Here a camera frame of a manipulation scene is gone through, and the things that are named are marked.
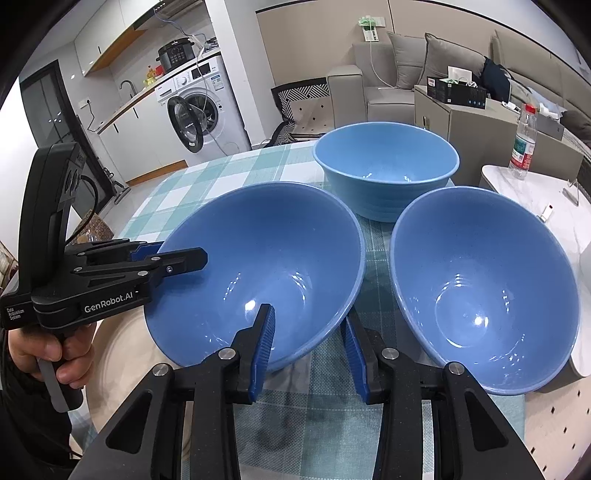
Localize top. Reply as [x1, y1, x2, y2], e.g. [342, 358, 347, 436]
[85, 303, 195, 462]

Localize large blue bowl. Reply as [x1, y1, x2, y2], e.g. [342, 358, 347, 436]
[144, 182, 366, 371]

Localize white kitchen cabinets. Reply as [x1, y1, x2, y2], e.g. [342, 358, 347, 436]
[99, 91, 188, 183]

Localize person's left hand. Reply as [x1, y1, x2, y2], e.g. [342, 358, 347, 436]
[8, 323, 96, 389]

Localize white washing machine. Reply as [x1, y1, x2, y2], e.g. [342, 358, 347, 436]
[155, 53, 252, 166]

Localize yellow oil bottle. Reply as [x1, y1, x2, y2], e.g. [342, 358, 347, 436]
[143, 66, 156, 87]

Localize black pressure cooker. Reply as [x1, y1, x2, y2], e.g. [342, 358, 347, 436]
[156, 37, 195, 73]

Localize grey sofa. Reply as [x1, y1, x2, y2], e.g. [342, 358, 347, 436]
[327, 30, 590, 133]

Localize plastic water bottle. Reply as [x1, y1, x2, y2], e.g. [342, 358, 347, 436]
[509, 103, 538, 180]

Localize grey side cabinet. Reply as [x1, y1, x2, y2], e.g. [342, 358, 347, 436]
[414, 85, 584, 186]

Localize black box on cabinet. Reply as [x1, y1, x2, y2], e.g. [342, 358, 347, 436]
[427, 77, 487, 109]

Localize dark blue cushion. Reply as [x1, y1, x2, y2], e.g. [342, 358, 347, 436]
[480, 57, 511, 102]

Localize wall socket with charger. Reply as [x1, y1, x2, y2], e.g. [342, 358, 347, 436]
[358, 15, 386, 42]

